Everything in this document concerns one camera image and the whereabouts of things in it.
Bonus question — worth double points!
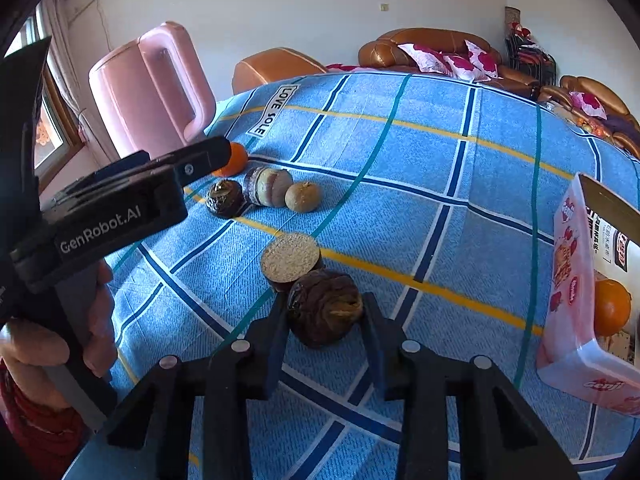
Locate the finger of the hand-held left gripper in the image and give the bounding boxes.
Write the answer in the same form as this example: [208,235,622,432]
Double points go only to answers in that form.
[172,135,232,187]
[92,150,152,180]

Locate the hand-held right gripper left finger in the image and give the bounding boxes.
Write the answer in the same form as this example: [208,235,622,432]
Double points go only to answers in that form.
[100,295,291,480]

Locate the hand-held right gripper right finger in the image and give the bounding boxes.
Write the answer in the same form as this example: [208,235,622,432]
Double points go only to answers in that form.
[361,292,571,480]

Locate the small orange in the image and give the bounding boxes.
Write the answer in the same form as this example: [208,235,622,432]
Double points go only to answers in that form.
[210,142,249,178]

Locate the dark chocolate round pastry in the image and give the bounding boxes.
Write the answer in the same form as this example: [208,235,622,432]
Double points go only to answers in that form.
[206,179,247,219]

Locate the dark brown round pastry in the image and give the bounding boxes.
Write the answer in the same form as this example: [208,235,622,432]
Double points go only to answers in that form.
[286,269,364,349]

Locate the sliced brown and beige cylinder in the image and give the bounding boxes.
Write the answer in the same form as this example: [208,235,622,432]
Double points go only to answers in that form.
[242,166,294,208]

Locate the brown cylinder with beige top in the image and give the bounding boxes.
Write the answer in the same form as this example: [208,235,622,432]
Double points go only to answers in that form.
[261,232,325,293]

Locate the dull tan mandarin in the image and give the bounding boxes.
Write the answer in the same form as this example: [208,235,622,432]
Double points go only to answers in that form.
[285,181,322,212]

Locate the pink tin box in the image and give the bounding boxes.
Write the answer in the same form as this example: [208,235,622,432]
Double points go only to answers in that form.
[536,172,640,416]

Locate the large orange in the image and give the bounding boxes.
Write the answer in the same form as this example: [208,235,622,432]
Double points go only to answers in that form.
[595,280,632,337]

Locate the person's left forearm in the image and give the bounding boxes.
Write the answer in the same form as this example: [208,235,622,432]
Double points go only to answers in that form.
[0,360,93,480]

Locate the person's left hand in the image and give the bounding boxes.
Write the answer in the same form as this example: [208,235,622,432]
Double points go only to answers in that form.
[0,261,118,408]

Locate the pink plastic pitcher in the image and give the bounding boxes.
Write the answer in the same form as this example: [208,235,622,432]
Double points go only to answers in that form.
[89,21,217,161]

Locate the window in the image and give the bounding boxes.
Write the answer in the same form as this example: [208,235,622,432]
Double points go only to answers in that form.
[10,10,86,181]

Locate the beige curtain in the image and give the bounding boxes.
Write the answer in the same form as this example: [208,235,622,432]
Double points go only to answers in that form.
[42,0,106,136]

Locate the blue plaid tablecloth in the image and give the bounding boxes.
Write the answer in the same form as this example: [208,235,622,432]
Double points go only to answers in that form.
[65,72,640,480]

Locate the white pillow with magenta flowers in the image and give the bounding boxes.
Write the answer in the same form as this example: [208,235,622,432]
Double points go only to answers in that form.
[444,54,488,82]
[570,91,608,120]
[399,42,453,76]
[465,39,500,78]

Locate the brown leather sofa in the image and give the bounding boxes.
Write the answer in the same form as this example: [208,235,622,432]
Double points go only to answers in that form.
[357,27,541,97]

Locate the printed paper leaflet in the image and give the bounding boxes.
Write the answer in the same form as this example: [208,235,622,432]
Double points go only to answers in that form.
[590,205,640,283]

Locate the stacked black chairs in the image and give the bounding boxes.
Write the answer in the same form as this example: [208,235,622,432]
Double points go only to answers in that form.
[505,35,557,86]

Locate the purple blanket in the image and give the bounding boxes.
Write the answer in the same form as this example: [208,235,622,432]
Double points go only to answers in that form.
[602,112,640,136]

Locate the brown leather armchair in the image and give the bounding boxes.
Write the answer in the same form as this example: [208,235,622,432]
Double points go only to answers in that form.
[537,75,640,157]

